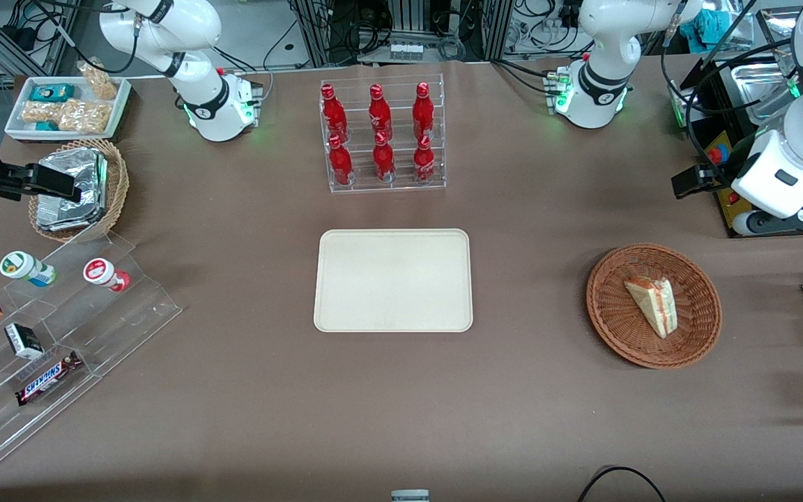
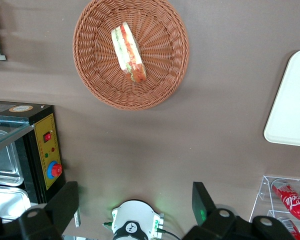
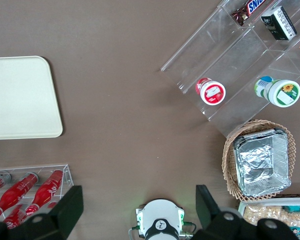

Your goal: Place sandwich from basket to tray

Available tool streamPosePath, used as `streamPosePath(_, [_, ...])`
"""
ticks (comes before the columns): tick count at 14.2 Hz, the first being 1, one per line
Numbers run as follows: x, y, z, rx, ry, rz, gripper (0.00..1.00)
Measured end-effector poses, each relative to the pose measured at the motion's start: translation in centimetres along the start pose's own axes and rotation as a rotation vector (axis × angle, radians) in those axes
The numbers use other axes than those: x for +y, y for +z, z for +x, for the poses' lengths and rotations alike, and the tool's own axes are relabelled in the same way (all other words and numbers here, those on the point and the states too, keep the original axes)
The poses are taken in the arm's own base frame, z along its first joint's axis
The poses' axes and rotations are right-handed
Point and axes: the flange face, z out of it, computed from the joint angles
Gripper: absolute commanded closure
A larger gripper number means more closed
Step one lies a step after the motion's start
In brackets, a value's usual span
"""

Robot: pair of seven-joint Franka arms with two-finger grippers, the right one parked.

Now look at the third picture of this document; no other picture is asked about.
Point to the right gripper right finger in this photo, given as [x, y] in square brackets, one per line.
[215, 222]

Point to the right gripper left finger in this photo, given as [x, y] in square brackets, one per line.
[62, 215]

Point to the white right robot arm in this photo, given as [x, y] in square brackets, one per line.
[160, 215]

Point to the white snack tray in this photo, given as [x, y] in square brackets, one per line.
[242, 206]

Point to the light tan wicker basket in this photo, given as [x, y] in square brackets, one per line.
[228, 162]

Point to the cream plastic tray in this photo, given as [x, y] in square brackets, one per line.
[22, 97]

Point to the clear acrylic bottle rack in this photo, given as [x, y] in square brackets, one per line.
[66, 175]

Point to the aluminium foil container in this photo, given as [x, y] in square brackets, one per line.
[260, 162]

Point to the small teal snack packet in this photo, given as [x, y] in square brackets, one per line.
[292, 208]

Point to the teal snack box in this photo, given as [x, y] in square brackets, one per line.
[298, 231]

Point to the red lidded yogurt cup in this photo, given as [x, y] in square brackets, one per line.
[212, 92]

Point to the green lidded yogurt cup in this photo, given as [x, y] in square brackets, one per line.
[282, 92]

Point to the clear acrylic stepped shelf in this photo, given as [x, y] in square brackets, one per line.
[240, 55]

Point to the small black carton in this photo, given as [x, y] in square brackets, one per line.
[278, 23]

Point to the Snickers chocolate bar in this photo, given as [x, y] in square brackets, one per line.
[252, 7]

